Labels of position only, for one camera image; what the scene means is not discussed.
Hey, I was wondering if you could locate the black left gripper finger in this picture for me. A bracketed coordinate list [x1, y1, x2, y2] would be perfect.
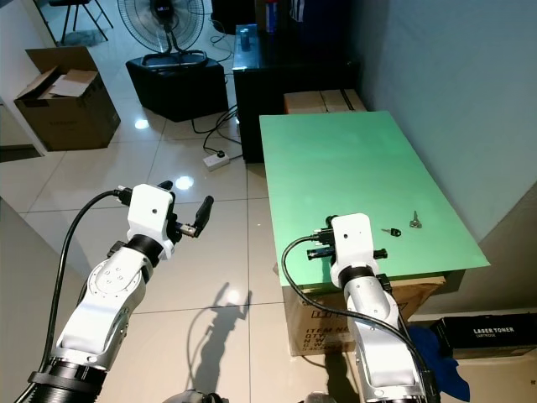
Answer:
[191, 195, 216, 238]

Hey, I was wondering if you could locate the white power strip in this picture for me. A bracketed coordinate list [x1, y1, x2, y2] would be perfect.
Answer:
[203, 150, 233, 172]

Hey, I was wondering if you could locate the large printed cardboard box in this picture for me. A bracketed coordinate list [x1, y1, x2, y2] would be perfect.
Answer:
[281, 275, 447, 358]

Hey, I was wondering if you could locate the green table board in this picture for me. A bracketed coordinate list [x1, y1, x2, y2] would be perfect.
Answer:
[258, 110, 491, 290]

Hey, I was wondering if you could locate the closed brown cardboard box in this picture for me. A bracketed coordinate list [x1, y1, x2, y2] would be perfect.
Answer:
[283, 87, 368, 115]

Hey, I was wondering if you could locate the open brown cardboard box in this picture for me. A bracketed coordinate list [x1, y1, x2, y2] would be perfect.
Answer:
[13, 45, 122, 153]

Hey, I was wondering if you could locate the black cabinet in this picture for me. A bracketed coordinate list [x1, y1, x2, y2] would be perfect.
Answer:
[232, 24, 360, 165]

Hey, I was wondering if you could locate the blue cloth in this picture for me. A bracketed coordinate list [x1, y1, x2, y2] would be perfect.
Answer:
[409, 324, 472, 403]

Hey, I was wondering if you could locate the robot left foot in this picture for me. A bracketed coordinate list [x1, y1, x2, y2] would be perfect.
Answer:
[180, 390, 224, 403]

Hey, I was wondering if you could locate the black laser toner box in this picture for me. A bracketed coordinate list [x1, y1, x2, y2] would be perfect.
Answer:
[430, 312, 537, 361]

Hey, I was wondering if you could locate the black standing fan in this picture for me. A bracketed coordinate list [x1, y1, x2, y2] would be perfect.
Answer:
[118, 0, 207, 70]

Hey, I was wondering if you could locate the black chair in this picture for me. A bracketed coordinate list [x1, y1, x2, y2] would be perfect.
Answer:
[46, 0, 115, 46]

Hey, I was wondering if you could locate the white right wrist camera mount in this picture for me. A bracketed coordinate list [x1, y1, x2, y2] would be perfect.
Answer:
[329, 212, 380, 288]

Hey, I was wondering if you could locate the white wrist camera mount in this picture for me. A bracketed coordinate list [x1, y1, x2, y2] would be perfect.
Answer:
[329, 212, 380, 288]
[127, 182, 178, 255]

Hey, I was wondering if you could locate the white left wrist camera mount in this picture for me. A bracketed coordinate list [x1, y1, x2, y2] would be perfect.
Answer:
[127, 182, 178, 255]

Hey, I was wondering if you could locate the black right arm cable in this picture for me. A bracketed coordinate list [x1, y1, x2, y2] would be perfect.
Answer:
[281, 236, 441, 402]

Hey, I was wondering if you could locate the black floor cable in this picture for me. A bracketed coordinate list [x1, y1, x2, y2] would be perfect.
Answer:
[190, 103, 241, 159]

